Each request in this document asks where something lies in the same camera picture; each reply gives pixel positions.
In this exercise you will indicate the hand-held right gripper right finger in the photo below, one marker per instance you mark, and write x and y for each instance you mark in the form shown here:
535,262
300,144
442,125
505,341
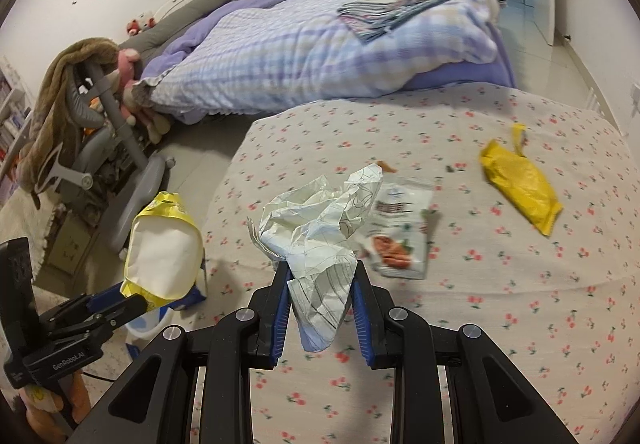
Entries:
360,319

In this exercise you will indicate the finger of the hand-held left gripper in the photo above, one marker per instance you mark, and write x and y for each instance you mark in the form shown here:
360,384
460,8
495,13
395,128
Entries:
102,298
125,311

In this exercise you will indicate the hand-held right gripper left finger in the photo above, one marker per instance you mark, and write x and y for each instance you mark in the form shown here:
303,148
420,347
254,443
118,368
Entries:
280,314

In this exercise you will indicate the white patterned plastic trash bin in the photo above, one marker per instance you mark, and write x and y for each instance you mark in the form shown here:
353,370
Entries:
145,326

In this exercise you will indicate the white bag with yellow edge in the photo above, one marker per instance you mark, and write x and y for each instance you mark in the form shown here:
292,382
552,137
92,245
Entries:
160,249

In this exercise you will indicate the white paper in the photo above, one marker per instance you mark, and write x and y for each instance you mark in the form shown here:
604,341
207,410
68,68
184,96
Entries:
320,244

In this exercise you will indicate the yellow snack bag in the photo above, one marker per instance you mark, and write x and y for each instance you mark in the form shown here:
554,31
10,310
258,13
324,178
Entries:
520,184

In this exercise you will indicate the cardboard box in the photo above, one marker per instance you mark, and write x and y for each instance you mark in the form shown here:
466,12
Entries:
75,246

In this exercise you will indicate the cream lace cloth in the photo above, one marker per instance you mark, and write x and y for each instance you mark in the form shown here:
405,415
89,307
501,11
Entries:
25,224

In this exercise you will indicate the white snack packet orange print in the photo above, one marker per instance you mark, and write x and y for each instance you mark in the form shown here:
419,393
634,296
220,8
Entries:
400,224

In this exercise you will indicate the grey rolling chair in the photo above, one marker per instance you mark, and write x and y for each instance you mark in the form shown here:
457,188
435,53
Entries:
145,189

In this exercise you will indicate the cherry print tablecloth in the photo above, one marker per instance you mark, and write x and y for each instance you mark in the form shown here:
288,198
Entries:
500,299

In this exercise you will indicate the small orange scrap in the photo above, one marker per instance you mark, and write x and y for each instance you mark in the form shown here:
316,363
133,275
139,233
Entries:
387,167

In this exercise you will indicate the brown fuzzy blanket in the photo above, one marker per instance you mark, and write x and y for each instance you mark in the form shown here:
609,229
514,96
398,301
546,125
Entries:
50,114

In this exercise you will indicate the bookshelf with books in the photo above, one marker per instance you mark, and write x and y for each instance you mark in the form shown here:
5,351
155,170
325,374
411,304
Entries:
10,124

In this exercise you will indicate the pink plush toy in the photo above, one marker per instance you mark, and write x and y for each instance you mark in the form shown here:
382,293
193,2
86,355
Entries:
125,62

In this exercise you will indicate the bed with checked quilt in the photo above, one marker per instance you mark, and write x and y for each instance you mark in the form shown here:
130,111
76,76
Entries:
280,59

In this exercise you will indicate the purple bed sheet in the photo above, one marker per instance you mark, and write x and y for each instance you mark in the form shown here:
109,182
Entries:
450,74

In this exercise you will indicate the small red white plush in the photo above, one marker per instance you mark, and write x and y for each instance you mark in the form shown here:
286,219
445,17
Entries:
140,23

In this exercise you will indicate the grey headboard cushion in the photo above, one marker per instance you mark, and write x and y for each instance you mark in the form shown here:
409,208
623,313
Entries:
200,9

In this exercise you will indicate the folded striped cloth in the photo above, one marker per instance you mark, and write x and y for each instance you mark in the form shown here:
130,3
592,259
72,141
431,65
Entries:
385,14

